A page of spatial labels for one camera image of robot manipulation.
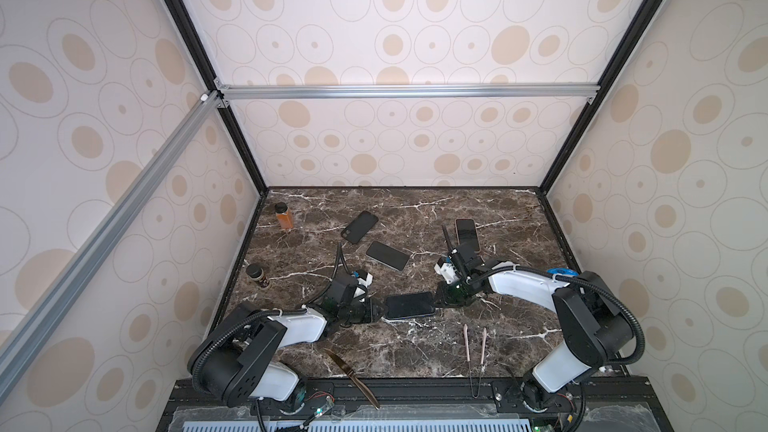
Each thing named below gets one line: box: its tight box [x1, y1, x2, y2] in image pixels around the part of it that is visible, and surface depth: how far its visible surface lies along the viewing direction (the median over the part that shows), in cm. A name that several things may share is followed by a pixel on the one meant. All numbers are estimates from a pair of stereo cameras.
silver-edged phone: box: [366, 240, 411, 272], surface depth 102 cm
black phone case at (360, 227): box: [341, 210, 379, 244], surface depth 111 cm
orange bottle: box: [274, 201, 294, 229], surface depth 105 cm
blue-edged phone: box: [386, 291, 435, 320], surface depth 89 cm
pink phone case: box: [455, 218, 481, 253], surface depth 108 cm
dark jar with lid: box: [246, 263, 271, 290], surface depth 89 cm
